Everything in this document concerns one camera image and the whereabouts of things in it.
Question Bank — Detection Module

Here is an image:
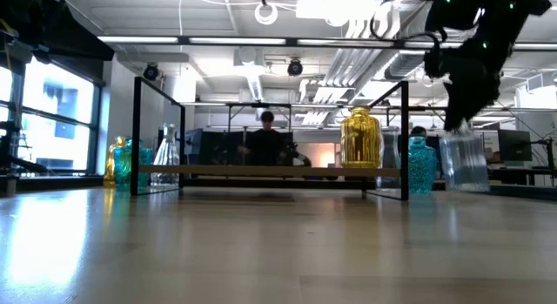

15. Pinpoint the tall yellow glass vase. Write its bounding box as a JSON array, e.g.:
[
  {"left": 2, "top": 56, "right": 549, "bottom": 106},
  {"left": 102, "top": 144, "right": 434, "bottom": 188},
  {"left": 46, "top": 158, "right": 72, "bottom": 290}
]
[{"left": 103, "top": 136, "right": 127, "bottom": 187}]

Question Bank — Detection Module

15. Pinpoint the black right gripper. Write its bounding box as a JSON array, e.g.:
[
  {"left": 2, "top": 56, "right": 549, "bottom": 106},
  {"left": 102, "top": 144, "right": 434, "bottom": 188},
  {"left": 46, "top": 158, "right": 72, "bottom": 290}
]
[{"left": 424, "top": 33, "right": 513, "bottom": 132}]

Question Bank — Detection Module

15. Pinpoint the large window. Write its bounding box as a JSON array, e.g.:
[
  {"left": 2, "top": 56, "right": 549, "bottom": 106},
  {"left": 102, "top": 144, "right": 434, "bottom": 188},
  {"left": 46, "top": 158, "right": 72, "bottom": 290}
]
[{"left": 0, "top": 55, "right": 104, "bottom": 177}]

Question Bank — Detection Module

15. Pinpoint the black bar with light strips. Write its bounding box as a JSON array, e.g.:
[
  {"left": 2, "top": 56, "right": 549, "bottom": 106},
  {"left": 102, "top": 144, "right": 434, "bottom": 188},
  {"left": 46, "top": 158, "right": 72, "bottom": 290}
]
[{"left": 97, "top": 35, "right": 557, "bottom": 51}]

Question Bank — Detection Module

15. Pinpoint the teal embossed glass vase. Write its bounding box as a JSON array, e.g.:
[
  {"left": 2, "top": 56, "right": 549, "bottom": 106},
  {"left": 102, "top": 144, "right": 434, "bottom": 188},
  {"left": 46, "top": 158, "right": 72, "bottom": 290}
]
[{"left": 112, "top": 138, "right": 154, "bottom": 193}]

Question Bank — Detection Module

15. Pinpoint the yellow ribbed glass vase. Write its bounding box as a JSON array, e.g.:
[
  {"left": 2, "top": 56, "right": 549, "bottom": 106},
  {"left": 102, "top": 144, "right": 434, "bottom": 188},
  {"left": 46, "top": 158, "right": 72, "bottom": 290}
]
[{"left": 339, "top": 105, "right": 383, "bottom": 169}]

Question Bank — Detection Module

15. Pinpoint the tall teal textured glass vase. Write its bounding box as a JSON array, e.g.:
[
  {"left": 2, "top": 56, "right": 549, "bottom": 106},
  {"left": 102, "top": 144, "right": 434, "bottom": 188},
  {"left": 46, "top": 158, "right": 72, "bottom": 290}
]
[{"left": 407, "top": 135, "right": 438, "bottom": 195}]

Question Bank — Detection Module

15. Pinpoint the slender clear cut-glass vase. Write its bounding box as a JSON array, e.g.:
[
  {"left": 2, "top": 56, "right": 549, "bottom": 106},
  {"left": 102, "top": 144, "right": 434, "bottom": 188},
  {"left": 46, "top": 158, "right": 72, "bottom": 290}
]
[{"left": 150, "top": 123, "right": 181, "bottom": 186}]

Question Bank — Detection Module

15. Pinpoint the clear ribbed glass vase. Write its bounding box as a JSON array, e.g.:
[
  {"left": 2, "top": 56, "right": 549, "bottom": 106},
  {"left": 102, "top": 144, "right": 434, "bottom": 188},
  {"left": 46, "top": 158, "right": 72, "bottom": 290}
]
[{"left": 438, "top": 120, "right": 492, "bottom": 193}]

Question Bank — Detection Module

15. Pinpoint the clear cylinder glass vase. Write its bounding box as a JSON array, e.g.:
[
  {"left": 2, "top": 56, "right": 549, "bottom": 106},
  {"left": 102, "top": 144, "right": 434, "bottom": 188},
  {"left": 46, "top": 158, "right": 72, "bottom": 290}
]
[{"left": 379, "top": 125, "right": 402, "bottom": 190}]

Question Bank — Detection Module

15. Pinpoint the black aluminium table frame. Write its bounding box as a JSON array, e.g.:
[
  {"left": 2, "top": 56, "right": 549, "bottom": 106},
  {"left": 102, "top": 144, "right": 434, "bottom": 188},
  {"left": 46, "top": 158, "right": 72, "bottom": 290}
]
[{"left": 0, "top": 172, "right": 557, "bottom": 200}]

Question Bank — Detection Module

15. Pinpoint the white ring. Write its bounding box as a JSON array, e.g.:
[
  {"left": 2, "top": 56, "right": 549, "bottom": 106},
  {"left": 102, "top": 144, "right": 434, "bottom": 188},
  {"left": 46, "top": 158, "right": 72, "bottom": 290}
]
[{"left": 254, "top": 1, "right": 279, "bottom": 26}]

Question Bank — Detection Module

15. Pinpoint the black-framed wooden shelf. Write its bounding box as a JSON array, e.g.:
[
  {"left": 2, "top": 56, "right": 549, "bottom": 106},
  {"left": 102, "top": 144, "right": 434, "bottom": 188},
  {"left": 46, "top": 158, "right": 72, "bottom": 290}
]
[{"left": 130, "top": 76, "right": 410, "bottom": 202}]

